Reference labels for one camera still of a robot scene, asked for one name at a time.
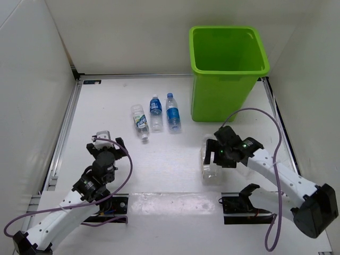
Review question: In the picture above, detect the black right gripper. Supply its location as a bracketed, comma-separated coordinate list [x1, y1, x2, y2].
[203, 139, 237, 168]

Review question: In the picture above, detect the clear square plastic bottle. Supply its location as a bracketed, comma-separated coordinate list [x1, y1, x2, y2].
[200, 134, 223, 186]

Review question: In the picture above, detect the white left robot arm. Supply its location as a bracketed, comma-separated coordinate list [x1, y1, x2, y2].
[12, 177, 223, 254]

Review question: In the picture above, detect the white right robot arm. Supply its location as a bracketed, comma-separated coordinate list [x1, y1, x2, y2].
[203, 126, 338, 239]

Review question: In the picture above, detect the green plastic bin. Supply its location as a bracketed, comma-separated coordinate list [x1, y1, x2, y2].
[189, 25, 270, 122]

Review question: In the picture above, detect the green label clear bottle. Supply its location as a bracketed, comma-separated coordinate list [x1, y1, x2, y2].
[131, 104, 149, 143]

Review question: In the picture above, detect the blue label water bottle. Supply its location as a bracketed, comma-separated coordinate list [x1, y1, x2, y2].
[166, 93, 181, 133]

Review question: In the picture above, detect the dark blue label bottle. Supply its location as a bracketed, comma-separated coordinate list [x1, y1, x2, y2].
[149, 95, 163, 132]

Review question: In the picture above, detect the small blue sticker label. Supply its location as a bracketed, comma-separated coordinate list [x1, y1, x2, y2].
[83, 80, 101, 85]

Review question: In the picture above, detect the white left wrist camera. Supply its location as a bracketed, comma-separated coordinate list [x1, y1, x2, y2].
[91, 130, 113, 150]

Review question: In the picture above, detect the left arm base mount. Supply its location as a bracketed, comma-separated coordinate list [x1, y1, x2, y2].
[82, 194, 129, 227]

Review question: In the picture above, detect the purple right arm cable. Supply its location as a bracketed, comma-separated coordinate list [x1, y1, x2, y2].
[220, 107, 283, 252]

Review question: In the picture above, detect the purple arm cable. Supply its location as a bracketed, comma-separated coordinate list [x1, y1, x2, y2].
[3, 137, 133, 237]
[220, 107, 283, 252]

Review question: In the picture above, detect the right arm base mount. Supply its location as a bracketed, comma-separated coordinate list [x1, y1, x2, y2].
[218, 193, 274, 225]

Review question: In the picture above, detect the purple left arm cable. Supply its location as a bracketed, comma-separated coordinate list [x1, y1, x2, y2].
[3, 137, 133, 237]

